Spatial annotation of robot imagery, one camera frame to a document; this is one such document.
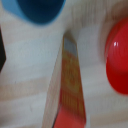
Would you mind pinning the black flat edge piece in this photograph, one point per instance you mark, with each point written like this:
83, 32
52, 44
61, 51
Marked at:
2, 50

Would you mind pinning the blue plastic cup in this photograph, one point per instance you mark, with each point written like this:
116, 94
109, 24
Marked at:
40, 10

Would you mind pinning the red plastic bowl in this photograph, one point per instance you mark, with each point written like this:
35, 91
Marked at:
117, 60

